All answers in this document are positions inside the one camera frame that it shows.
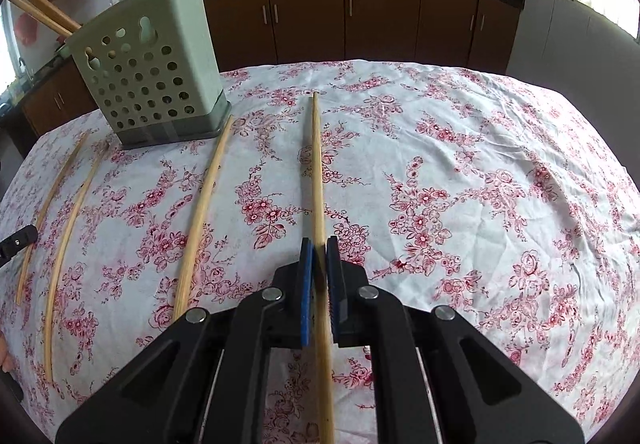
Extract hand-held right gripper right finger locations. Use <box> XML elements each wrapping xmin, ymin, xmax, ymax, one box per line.
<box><xmin>325</xmin><ymin>235</ymin><xmax>586</xmax><ymax>444</ymax></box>

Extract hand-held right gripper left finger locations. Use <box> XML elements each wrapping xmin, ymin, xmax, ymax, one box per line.
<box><xmin>55</xmin><ymin>238</ymin><xmax>317</xmax><ymax>444</ymax></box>

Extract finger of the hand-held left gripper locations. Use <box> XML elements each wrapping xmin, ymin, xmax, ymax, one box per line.
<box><xmin>0</xmin><ymin>224</ymin><xmax>39</xmax><ymax>266</ymax></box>

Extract green perforated utensil holder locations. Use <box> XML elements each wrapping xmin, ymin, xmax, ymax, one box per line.
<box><xmin>64</xmin><ymin>0</ymin><xmax>232</xmax><ymax>148</ymax></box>

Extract person's left hand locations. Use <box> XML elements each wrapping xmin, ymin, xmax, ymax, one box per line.
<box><xmin>0</xmin><ymin>331</ymin><xmax>16</xmax><ymax>373</ymax></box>

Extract white red floral tablecloth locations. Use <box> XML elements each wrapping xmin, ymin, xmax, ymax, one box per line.
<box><xmin>0</xmin><ymin>58</ymin><xmax>640</xmax><ymax>444</ymax></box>

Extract small kitchen window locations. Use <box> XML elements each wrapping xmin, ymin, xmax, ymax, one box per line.
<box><xmin>0</xmin><ymin>0</ymin><xmax>23</xmax><ymax>90</ymax></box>

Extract red plastic bag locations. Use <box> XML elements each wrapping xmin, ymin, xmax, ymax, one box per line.
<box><xmin>14</xmin><ymin>14</ymin><xmax>38</xmax><ymax>45</ymax></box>

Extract brown lower kitchen cabinets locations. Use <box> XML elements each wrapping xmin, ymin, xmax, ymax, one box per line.
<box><xmin>20</xmin><ymin>0</ymin><xmax>521</xmax><ymax>137</ymax></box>

